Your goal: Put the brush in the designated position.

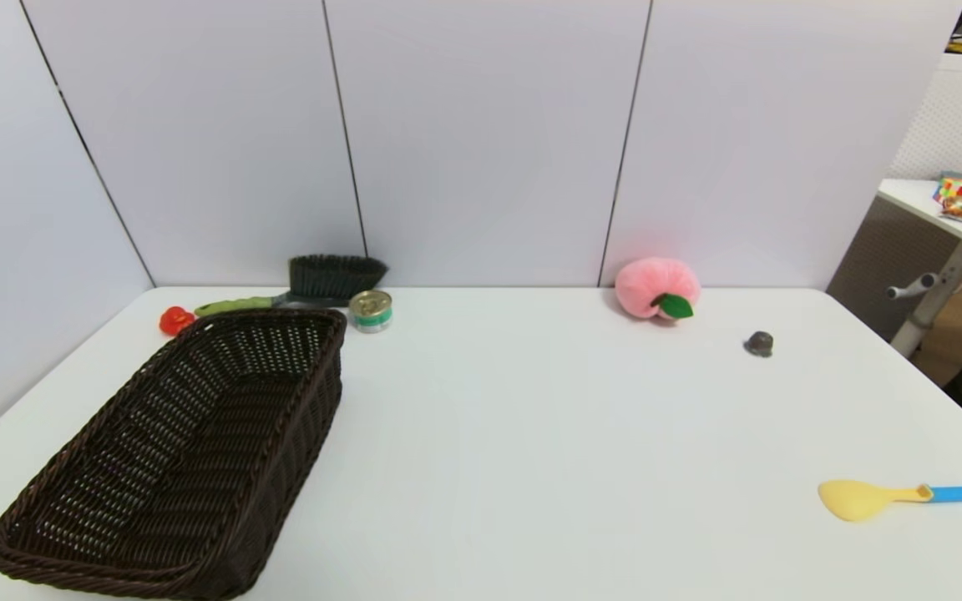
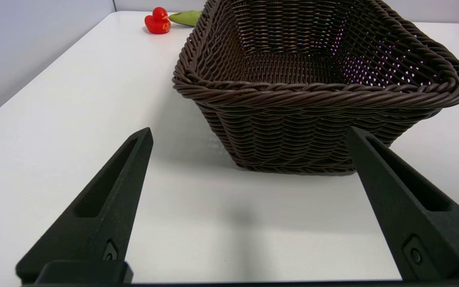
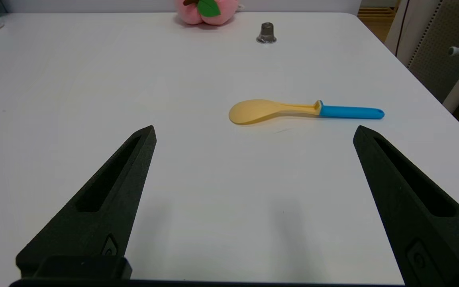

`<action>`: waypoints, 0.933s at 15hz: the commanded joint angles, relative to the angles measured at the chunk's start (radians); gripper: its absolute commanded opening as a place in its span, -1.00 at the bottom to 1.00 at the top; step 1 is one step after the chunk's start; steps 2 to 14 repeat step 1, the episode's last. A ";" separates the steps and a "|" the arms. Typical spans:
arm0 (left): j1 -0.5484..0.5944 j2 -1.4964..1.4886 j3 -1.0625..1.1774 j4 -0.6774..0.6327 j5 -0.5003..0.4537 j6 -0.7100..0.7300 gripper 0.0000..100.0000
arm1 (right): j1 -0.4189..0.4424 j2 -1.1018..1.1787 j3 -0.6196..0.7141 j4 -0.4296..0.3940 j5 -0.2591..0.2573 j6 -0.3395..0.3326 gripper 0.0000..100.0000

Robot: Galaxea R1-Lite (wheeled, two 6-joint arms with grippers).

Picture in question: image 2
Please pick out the red rubber duck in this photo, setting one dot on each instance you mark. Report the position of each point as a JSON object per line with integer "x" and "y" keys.
{"x": 157, "y": 24}

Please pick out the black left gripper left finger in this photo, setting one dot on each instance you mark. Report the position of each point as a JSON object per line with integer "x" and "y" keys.
{"x": 94, "y": 235}

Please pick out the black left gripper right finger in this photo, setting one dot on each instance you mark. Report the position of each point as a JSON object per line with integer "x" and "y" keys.
{"x": 432, "y": 235}

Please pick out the brown wicker basket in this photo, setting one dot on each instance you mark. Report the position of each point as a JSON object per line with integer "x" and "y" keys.
{"x": 293, "y": 111}

